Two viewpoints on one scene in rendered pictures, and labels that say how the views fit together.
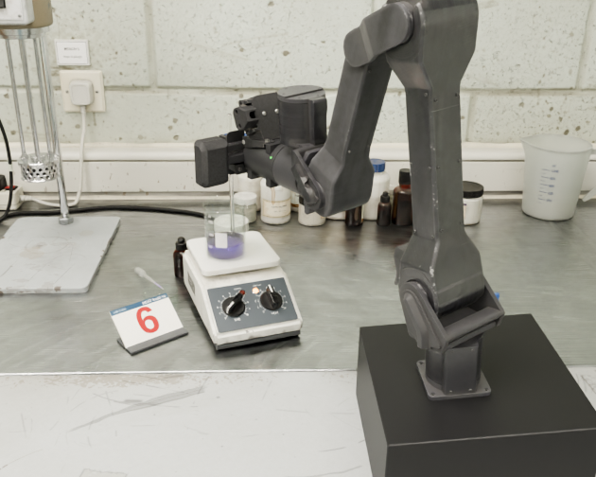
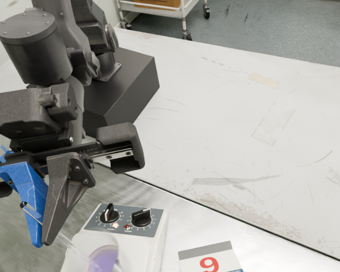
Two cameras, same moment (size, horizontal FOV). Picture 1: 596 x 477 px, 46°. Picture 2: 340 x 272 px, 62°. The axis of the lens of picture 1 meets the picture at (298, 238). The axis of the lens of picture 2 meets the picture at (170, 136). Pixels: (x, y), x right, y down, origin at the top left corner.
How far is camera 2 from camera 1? 1.02 m
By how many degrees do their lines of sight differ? 98
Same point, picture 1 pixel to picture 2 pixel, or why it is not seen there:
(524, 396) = not seen: hidden behind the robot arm
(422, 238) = (92, 7)
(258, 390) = (162, 168)
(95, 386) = (262, 212)
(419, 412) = (130, 62)
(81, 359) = (270, 252)
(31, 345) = not seen: outside the picture
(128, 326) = (228, 260)
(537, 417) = not seen: hidden behind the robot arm
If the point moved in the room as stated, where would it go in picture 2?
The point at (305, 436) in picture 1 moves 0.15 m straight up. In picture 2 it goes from (160, 129) to (148, 78)
